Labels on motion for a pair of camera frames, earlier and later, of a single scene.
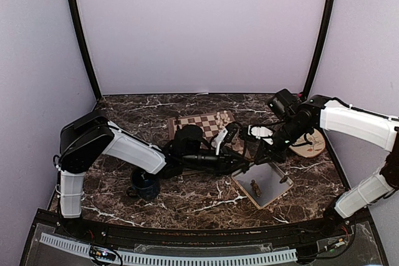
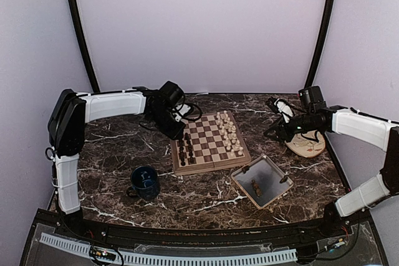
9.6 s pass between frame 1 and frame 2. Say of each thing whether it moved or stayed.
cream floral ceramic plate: stayed
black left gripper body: moved
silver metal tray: stayed
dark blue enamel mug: stayed
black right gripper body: moved
